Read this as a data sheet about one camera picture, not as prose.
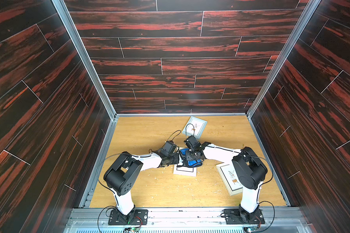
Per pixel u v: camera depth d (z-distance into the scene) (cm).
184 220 73
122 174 48
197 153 69
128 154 53
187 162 88
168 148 75
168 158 77
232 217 73
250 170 50
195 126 112
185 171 88
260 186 53
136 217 73
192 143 75
